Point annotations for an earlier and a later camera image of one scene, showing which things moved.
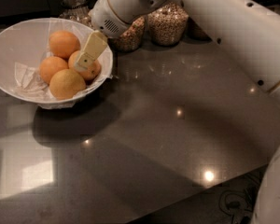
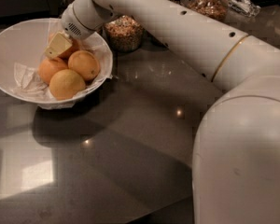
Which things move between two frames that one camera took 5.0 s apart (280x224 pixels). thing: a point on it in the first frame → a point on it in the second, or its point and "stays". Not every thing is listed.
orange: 89,73 stays
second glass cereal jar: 132,39 stays
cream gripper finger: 91,50 → 59,44
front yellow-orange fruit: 66,83 stays
